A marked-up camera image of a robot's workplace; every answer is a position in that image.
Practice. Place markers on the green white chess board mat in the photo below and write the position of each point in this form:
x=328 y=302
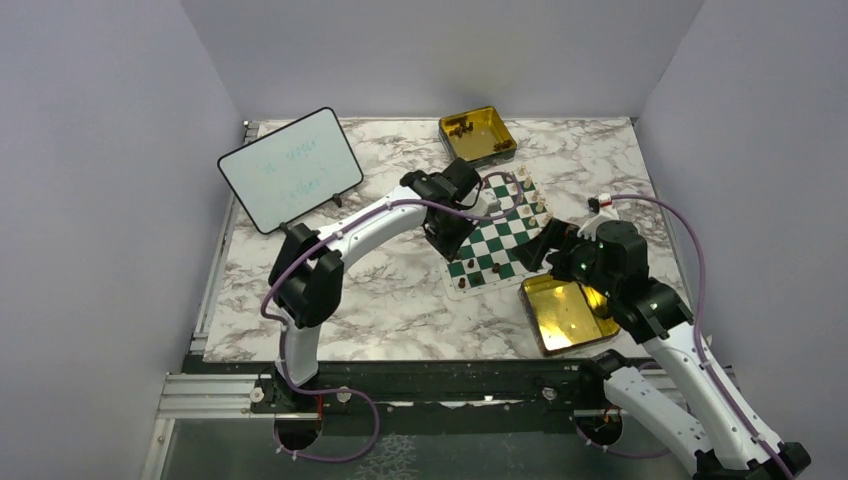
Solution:
x=489 y=243

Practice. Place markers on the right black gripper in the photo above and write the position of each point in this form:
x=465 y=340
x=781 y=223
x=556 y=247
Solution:
x=533 y=251

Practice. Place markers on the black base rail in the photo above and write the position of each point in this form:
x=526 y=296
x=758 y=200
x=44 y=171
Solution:
x=437 y=397

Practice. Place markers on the tin with dark pieces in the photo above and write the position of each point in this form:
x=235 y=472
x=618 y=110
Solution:
x=476 y=158

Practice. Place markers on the empty gold tin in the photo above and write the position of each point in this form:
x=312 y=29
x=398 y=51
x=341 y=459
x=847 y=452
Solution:
x=565 y=316

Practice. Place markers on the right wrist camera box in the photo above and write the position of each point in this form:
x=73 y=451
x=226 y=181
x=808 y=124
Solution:
x=603 y=211

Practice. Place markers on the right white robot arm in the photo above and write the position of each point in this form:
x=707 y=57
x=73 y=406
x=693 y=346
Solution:
x=717 y=435

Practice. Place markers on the white chess pieces group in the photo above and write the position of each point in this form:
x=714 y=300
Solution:
x=533 y=209

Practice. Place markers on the small whiteboard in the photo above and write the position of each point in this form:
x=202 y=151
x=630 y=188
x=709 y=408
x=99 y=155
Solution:
x=292 y=170

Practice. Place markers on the dark pieces in tin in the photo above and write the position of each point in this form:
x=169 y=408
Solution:
x=487 y=135

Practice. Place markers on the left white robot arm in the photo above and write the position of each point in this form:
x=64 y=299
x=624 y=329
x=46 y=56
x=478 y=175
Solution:
x=306 y=280

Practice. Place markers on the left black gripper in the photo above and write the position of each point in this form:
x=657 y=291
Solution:
x=450 y=248

